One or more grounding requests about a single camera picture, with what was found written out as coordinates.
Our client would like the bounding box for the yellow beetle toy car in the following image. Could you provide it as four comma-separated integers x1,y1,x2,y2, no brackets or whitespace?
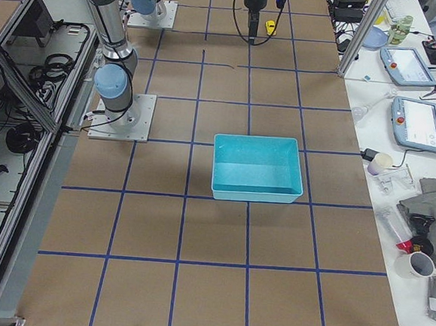
265,20,276,37

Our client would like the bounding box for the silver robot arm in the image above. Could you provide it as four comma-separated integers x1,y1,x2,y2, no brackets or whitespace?
87,0,163,126
131,0,166,20

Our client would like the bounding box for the light blue bowl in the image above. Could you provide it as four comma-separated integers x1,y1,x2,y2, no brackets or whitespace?
362,26,388,50

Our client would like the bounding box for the green glass jar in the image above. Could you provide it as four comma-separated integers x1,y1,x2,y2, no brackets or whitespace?
388,15,413,45

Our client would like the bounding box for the turquoise plastic bin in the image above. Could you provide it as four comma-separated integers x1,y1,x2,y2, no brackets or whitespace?
211,134,303,204

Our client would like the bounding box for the upper teach pendant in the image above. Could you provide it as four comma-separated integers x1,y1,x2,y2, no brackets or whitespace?
380,47,436,87

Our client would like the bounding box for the teach pendant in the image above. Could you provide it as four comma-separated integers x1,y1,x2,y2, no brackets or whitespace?
380,47,436,87
391,96,436,154

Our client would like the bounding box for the white paper cup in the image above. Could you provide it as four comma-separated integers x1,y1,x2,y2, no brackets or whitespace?
366,152,393,175

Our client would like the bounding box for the lower teach pendant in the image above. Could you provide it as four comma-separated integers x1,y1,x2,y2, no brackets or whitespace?
391,96,436,154

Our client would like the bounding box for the white mug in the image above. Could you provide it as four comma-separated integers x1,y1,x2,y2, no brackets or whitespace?
394,251,436,279

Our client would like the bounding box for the black corrugated cable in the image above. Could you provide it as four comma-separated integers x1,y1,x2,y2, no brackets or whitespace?
229,0,287,48

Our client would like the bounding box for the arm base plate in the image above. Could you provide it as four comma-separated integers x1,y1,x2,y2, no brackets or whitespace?
127,0,178,30
87,94,157,143

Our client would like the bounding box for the aluminium frame post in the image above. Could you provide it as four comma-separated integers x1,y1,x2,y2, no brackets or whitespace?
337,0,388,78

